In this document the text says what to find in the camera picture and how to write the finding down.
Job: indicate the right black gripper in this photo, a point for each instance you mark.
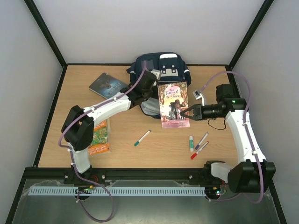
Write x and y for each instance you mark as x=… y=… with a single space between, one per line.
x=198 y=112

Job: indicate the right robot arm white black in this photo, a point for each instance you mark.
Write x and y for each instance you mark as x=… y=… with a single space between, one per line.
x=253 y=173

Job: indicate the white glue stick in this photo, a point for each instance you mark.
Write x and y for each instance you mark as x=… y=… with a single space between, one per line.
x=191 y=143

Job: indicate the dark blue hardcover book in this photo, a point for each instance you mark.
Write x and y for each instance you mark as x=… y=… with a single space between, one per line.
x=107 y=86

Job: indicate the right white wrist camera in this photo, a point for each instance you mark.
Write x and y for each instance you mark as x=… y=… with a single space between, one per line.
x=199 y=96

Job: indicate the teal capped white marker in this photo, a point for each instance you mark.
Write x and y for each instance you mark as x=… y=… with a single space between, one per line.
x=137 y=142

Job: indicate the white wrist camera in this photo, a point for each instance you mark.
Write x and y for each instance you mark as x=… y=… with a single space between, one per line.
x=199 y=96
x=157 y=73

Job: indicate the pink Taming of Shrew book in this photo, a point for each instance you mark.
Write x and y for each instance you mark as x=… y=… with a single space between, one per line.
x=173 y=99

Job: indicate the orange Treehouse book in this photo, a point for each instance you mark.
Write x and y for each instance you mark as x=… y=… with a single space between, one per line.
x=100 y=143

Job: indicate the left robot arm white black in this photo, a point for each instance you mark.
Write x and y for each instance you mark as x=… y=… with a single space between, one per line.
x=78 y=128

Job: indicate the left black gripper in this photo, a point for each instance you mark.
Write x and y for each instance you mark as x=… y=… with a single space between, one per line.
x=153 y=95

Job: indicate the purple capped white marker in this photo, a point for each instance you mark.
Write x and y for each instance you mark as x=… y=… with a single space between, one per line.
x=201 y=141

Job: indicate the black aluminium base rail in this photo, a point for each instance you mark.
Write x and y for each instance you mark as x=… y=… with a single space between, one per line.
x=193 y=176

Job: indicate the navy blue student backpack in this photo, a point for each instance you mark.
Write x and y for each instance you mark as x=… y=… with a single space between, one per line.
x=173 y=69

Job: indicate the black enclosure frame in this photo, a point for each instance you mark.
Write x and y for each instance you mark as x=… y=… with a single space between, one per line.
x=43 y=27

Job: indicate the yellow highlighter pen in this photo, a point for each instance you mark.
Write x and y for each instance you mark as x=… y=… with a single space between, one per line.
x=108 y=125

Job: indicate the red capped white marker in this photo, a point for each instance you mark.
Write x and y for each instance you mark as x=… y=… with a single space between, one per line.
x=199 y=150

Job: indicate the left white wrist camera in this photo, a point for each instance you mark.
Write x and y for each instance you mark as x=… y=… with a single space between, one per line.
x=157 y=73

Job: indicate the light blue slotted cable duct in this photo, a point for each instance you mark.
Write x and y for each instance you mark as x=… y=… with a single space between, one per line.
x=117 y=191

